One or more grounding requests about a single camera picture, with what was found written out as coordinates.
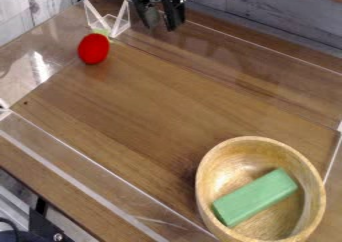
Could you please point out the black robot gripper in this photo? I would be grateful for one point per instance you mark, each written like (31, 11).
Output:
(149, 14)

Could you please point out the wooden bowl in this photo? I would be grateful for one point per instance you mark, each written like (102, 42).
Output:
(234, 163)

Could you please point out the red plush strawberry toy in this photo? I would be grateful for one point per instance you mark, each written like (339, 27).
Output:
(94, 47)

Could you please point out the black metal clamp bracket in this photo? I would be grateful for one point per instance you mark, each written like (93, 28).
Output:
(42, 229)

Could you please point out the clear acrylic corner bracket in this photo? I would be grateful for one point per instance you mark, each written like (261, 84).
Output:
(110, 24)

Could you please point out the clear acrylic barrier wall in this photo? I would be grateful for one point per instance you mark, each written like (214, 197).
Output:
(106, 138)

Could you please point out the green rectangular block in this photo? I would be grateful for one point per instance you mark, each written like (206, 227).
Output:
(245, 202)

